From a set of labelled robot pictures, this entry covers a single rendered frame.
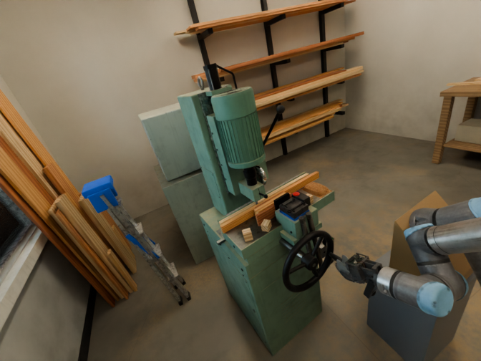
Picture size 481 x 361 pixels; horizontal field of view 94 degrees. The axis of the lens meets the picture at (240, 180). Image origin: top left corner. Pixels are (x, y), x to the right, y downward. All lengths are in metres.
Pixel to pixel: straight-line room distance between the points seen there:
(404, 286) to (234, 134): 0.76
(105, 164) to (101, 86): 0.92
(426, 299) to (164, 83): 3.07
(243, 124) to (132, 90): 2.40
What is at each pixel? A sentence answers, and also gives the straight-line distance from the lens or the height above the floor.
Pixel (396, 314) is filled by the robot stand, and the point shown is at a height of 0.32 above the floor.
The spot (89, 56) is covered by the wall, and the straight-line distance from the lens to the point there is 3.21.
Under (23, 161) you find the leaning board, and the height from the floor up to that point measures 1.32.
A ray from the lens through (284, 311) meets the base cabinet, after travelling 1.50.
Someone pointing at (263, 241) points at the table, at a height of 0.87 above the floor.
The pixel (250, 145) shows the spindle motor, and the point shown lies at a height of 1.29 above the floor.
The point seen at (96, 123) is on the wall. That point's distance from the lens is 3.22.
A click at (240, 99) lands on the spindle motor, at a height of 1.48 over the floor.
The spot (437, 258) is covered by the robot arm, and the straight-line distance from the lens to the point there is 0.97.
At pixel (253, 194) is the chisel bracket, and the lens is 1.06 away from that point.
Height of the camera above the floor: 1.60
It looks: 27 degrees down
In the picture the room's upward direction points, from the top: 14 degrees counter-clockwise
